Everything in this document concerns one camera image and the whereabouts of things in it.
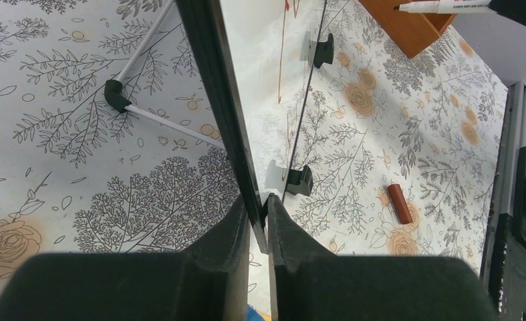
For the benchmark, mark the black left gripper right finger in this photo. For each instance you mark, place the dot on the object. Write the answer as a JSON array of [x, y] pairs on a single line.
[[309, 282]]

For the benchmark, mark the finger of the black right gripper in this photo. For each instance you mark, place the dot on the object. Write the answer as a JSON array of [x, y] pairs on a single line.
[[514, 10]]

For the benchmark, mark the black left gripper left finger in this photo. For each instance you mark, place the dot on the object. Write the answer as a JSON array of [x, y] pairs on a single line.
[[205, 281]]

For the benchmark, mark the dark red marker cap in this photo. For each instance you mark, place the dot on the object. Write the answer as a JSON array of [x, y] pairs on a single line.
[[400, 204]]

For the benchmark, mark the small whiteboard black frame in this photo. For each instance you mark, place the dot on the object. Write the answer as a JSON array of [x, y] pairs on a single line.
[[256, 60]]

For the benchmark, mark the blue Pikachu cloth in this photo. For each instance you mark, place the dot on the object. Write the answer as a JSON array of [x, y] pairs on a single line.
[[254, 315]]

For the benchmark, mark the orange compartment tray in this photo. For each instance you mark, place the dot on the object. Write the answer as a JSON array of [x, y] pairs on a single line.
[[411, 32]]

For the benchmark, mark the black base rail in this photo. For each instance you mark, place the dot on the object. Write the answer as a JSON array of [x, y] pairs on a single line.
[[503, 270]]

